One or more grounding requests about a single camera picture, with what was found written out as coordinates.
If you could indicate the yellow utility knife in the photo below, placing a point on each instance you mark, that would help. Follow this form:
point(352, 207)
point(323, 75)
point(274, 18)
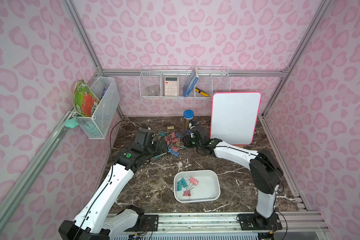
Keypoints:
point(204, 94)

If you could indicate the blue book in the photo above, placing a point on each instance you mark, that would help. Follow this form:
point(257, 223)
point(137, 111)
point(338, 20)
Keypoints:
point(191, 82)

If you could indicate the white storage tray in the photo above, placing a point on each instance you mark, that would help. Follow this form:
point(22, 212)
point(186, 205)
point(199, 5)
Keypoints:
point(207, 190)

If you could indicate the white calculator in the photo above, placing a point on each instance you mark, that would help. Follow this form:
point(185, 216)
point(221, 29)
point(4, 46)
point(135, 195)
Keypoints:
point(171, 86)

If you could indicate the pink framed whiteboard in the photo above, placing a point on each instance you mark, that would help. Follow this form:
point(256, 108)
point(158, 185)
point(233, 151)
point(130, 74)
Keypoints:
point(234, 116)

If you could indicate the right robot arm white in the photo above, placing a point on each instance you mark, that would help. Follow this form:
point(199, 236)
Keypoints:
point(265, 170)

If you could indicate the blue lid pencil canister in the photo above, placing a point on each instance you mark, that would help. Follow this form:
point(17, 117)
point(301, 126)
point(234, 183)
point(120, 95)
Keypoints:
point(188, 117)

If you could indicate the wire shelf on back wall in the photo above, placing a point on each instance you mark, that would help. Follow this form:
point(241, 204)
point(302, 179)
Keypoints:
point(212, 80)

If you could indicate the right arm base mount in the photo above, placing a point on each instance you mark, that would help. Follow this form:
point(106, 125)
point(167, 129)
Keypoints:
point(256, 222)

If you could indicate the pink binder clip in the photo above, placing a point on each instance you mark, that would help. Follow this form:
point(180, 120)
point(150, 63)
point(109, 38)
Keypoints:
point(187, 194)

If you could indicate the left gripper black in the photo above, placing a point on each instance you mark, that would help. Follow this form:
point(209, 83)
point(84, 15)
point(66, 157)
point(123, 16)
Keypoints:
point(159, 146)

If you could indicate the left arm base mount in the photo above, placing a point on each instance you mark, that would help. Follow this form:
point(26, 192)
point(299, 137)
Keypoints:
point(144, 222)

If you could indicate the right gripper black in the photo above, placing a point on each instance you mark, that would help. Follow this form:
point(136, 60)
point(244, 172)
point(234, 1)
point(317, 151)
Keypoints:
point(193, 139)

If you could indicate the green red snack bag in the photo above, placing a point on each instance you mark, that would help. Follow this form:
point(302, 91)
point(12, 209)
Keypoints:
point(85, 101)

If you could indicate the white mesh wall basket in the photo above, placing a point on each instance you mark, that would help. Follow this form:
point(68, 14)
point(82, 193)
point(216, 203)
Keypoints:
point(96, 127)

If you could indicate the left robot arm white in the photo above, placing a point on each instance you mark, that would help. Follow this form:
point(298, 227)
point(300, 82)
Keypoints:
point(92, 222)

